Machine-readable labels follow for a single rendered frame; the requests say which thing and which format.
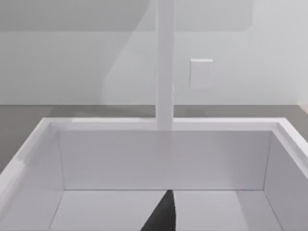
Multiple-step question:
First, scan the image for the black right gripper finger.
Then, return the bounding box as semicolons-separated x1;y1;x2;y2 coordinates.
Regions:
140;189;178;231

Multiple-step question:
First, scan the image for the tall white tap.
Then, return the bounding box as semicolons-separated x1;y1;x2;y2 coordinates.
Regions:
155;0;175;132

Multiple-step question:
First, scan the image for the white wall switch plate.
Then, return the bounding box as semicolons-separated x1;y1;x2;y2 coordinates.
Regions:
190;58;214;90

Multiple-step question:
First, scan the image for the white sink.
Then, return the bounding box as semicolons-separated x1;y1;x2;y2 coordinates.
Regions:
0;117;308;231

